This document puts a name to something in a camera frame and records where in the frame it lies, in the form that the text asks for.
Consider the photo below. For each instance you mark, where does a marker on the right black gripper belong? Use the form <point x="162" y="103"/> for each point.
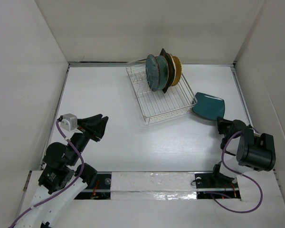
<point x="221" y="123"/>

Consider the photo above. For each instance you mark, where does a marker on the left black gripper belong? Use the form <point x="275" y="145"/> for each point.
<point x="97" y="134"/>

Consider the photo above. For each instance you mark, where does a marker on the square dark teal plate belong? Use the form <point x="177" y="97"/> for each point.
<point x="208" y="106"/>

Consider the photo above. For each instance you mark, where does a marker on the round woven bamboo plate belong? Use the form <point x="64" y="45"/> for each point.
<point x="178" y="70"/>

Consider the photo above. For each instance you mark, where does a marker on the light green flower plate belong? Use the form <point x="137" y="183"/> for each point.
<point x="164" y="71"/>

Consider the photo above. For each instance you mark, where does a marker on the square brown yellow plate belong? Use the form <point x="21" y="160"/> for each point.
<point x="171" y="69"/>

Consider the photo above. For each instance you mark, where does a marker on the beige bird painted plate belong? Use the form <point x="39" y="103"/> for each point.
<point x="174" y="70"/>

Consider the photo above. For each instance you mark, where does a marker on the round dark teal plate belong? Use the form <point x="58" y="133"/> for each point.
<point x="152" y="72"/>

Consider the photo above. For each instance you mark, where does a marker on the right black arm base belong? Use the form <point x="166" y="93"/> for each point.
<point x="208" y="188"/>

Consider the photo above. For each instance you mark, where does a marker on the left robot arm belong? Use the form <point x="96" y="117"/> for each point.
<point x="65" y="174"/>

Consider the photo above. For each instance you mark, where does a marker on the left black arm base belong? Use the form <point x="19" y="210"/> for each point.
<point x="99" y="190"/>

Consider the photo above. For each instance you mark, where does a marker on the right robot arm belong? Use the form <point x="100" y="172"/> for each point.
<point x="255" y="152"/>

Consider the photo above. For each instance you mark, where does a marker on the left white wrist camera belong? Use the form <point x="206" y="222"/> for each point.
<point x="68" y="122"/>

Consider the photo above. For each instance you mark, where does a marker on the metal wire dish rack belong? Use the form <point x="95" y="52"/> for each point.
<point x="159" y="106"/>

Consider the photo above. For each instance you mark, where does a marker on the silver taped front rail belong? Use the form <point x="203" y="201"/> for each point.
<point x="153" y="186"/>

